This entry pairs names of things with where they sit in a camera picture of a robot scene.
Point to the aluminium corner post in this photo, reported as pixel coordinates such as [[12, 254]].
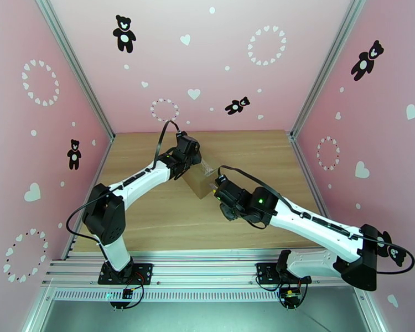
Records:
[[326, 64], [76, 64]]

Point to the brown cardboard express box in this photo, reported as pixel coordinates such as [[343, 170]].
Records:
[[197, 184]]

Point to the small black circuit board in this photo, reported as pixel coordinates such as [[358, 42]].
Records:
[[127, 293]]

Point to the perforated metal vent strip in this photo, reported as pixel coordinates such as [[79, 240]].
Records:
[[200, 295]]

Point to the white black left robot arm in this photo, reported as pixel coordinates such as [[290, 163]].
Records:
[[141, 179]]

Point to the black board with yellow connector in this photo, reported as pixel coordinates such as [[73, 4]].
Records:
[[290, 297]]

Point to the aluminium mounting rail frame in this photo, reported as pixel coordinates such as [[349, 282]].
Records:
[[207, 268]]

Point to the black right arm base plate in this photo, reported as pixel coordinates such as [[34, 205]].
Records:
[[262, 272]]

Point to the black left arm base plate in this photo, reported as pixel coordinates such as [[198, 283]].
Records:
[[145, 272]]

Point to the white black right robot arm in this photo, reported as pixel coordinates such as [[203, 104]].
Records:
[[314, 220]]

